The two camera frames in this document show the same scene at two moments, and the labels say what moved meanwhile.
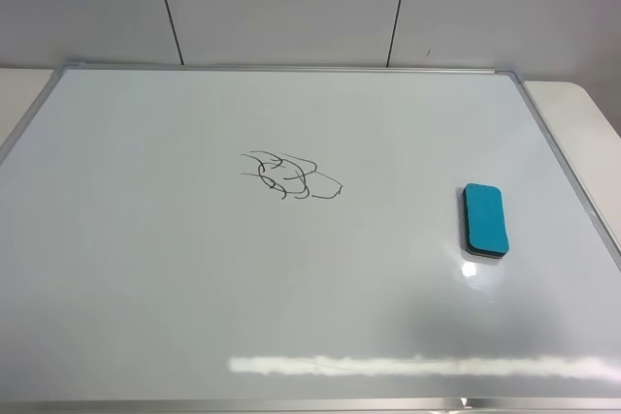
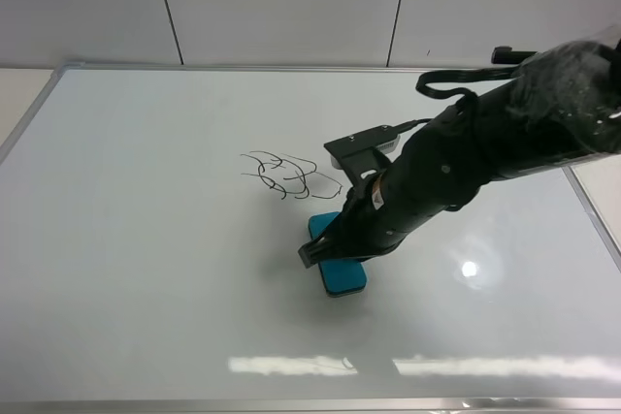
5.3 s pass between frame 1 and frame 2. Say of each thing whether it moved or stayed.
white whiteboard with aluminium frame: stayed
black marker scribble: stayed
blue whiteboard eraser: moved
